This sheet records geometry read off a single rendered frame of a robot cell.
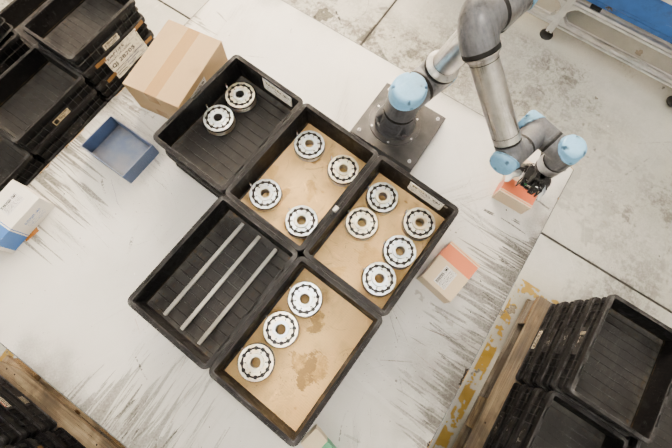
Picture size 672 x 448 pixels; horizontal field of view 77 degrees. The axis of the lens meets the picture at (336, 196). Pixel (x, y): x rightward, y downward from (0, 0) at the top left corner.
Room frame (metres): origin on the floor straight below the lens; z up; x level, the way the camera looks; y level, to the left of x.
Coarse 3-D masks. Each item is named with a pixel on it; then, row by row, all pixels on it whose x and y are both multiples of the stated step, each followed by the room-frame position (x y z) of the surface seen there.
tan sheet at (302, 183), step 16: (304, 128) 0.67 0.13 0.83; (336, 144) 0.62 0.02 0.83; (288, 160) 0.55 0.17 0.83; (320, 160) 0.56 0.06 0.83; (272, 176) 0.48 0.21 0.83; (288, 176) 0.49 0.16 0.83; (304, 176) 0.49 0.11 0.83; (320, 176) 0.50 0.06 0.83; (288, 192) 0.43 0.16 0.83; (304, 192) 0.44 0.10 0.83; (320, 192) 0.44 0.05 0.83; (336, 192) 0.45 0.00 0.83; (320, 208) 0.39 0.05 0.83; (272, 224) 0.32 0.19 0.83
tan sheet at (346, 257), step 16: (384, 176) 0.52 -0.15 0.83; (400, 192) 0.47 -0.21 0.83; (352, 208) 0.40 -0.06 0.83; (368, 208) 0.41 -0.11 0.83; (400, 208) 0.42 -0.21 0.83; (384, 224) 0.36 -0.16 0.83; (400, 224) 0.36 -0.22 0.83; (416, 224) 0.37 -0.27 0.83; (336, 240) 0.29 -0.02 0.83; (352, 240) 0.30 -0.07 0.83; (368, 240) 0.30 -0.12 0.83; (384, 240) 0.31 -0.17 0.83; (320, 256) 0.24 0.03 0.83; (336, 256) 0.24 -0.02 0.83; (352, 256) 0.25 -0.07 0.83; (368, 256) 0.25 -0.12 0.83; (416, 256) 0.27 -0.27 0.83; (336, 272) 0.19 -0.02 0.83; (352, 272) 0.20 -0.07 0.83; (400, 272) 0.21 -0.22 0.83; (384, 304) 0.11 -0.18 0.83
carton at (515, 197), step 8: (528, 160) 0.66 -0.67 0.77; (504, 176) 0.61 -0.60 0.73; (520, 176) 0.60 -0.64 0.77; (504, 184) 0.56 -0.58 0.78; (512, 184) 0.56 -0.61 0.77; (496, 192) 0.54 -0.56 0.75; (504, 192) 0.53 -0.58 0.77; (512, 192) 0.53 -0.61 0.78; (520, 192) 0.54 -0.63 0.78; (504, 200) 0.52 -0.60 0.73; (512, 200) 0.51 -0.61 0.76; (520, 200) 0.51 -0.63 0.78; (528, 200) 0.51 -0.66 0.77; (512, 208) 0.50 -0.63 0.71; (520, 208) 0.49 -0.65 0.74; (528, 208) 0.48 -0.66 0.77
